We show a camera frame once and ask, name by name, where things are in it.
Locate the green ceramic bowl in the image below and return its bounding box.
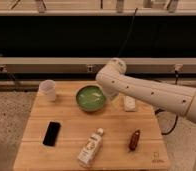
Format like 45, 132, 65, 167
76, 85, 106, 112

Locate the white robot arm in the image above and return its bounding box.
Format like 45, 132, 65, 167
96, 58, 196, 124

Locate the white rectangular block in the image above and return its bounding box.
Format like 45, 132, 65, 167
124, 96, 137, 112

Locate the red-brown pocket knife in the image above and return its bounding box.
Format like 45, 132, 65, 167
129, 130, 140, 151

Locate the white plastic bottle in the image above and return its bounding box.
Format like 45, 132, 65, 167
77, 128, 104, 167

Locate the clear plastic cup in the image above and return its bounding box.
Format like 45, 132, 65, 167
39, 80, 57, 101

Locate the black smartphone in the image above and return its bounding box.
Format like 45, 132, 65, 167
43, 122, 61, 146

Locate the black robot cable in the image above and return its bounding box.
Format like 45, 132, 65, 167
154, 108, 179, 136

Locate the black hanging cable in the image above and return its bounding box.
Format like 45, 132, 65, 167
116, 7, 139, 59

